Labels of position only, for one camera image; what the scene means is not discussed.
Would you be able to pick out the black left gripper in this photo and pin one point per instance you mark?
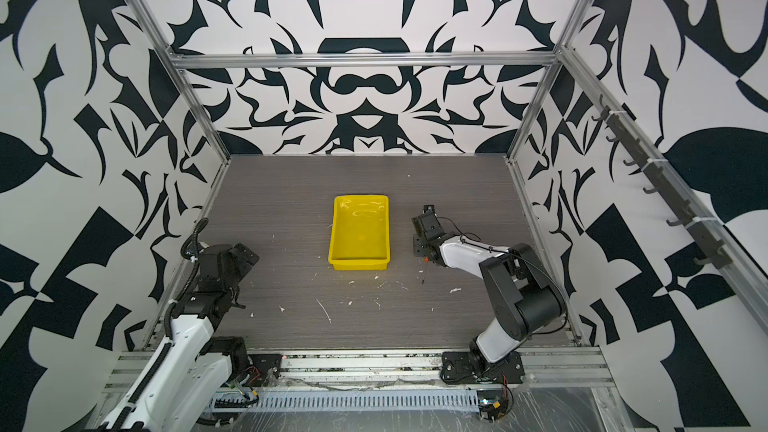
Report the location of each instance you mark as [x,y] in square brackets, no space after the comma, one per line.
[242,264]

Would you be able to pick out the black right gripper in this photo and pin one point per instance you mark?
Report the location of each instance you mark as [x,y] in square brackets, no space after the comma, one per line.
[418,251]

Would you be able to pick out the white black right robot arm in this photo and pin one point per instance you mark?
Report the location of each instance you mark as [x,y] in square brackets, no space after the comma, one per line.
[523,296]

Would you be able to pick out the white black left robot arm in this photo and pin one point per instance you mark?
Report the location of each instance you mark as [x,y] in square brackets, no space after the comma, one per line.
[192,371]

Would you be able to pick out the yellow plastic bin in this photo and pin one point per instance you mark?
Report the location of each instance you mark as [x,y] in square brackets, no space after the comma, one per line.
[360,233]

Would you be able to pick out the aluminium top crossbar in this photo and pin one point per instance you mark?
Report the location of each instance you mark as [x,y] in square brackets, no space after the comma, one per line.
[374,59]

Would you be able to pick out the white slotted cable duct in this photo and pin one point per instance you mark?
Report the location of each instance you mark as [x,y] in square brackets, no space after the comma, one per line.
[459,400]

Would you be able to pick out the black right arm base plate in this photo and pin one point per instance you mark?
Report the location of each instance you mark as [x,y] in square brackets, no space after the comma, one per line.
[470,367]

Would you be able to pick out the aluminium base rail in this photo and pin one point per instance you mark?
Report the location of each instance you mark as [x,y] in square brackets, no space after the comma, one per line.
[551,367]

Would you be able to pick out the grey wall hook rail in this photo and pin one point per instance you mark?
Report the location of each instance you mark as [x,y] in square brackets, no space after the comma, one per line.
[665,182]

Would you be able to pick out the aluminium corner frame post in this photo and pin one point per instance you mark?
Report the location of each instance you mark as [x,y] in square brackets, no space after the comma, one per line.
[162,48]

